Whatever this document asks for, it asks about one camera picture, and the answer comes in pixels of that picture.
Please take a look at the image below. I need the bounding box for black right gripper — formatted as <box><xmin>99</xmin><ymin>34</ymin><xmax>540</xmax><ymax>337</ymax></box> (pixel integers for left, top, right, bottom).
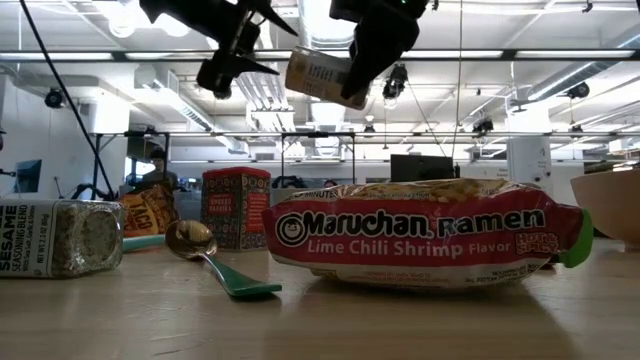
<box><xmin>329</xmin><ymin>0</ymin><xmax>431</xmax><ymax>100</ymax></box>

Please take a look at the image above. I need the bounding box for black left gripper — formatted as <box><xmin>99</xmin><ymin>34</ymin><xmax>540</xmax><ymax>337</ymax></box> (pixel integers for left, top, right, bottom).
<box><xmin>139</xmin><ymin>0</ymin><xmax>299</xmax><ymax>92</ymax></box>

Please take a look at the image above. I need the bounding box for pale ramen noodle packet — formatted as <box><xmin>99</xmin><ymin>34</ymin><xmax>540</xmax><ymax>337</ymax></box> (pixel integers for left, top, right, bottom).
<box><xmin>285</xmin><ymin>46</ymin><xmax>370</xmax><ymax>111</ymax></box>

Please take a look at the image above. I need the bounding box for lime chili shrimp ramen packet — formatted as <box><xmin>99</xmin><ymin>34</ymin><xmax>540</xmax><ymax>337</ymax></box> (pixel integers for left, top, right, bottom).
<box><xmin>261</xmin><ymin>178</ymin><xmax>595</xmax><ymax>292</ymax></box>

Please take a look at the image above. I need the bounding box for orange taco seasoning packet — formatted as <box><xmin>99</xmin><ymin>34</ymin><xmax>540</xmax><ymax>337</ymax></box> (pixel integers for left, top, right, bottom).
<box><xmin>118</xmin><ymin>183</ymin><xmax>180</xmax><ymax>239</ymax></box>

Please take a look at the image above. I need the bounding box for spoon with teal handle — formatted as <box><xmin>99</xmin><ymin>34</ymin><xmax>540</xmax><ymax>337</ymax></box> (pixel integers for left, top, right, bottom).
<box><xmin>122</xmin><ymin>233</ymin><xmax>167</xmax><ymax>254</ymax></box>

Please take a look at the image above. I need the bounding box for sesame seasoning blend bottle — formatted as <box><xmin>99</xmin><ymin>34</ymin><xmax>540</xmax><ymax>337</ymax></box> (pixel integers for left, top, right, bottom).
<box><xmin>0</xmin><ymin>198</ymin><xmax>126</xmax><ymax>280</ymax></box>

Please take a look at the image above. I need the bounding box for black computer monitor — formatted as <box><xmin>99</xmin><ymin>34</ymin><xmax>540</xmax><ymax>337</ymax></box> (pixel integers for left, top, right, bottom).
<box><xmin>389</xmin><ymin>153</ymin><xmax>456</xmax><ymax>182</ymax></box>

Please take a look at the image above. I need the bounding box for black beam with light strips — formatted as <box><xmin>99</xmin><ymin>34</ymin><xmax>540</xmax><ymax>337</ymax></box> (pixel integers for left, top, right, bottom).
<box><xmin>0</xmin><ymin>48</ymin><xmax>640</xmax><ymax>63</ymax></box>

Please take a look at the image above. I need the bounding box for blue lit monitor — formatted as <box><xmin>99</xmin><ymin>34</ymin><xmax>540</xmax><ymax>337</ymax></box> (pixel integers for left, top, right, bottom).
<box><xmin>13</xmin><ymin>158</ymin><xmax>43</xmax><ymax>194</ymax></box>

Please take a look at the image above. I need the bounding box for salmon pink bowl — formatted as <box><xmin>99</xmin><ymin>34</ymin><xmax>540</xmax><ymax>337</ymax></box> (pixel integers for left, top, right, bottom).
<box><xmin>569</xmin><ymin>167</ymin><xmax>640</xmax><ymax>251</ymax></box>

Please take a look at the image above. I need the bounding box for silver ventilation duct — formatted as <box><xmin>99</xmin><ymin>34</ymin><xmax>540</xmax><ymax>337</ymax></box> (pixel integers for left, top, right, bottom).
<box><xmin>298</xmin><ymin>0</ymin><xmax>357</xmax><ymax>49</ymax></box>

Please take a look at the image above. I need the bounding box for black background rig frame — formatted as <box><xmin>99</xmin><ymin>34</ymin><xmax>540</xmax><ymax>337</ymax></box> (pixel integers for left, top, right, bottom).
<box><xmin>89</xmin><ymin>130</ymin><xmax>171</xmax><ymax>201</ymax></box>
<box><xmin>279</xmin><ymin>130</ymin><xmax>357</xmax><ymax>186</ymax></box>

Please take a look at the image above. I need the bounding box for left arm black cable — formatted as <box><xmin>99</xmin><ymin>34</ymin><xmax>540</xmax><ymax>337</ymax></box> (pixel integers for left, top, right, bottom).
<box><xmin>18</xmin><ymin>0</ymin><xmax>117</xmax><ymax>200</ymax></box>

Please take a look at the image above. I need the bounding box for gold spoon with green handle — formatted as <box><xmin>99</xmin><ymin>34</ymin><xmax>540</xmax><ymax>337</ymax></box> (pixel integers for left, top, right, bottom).
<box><xmin>164</xmin><ymin>219</ymin><xmax>284</xmax><ymax>300</ymax></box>

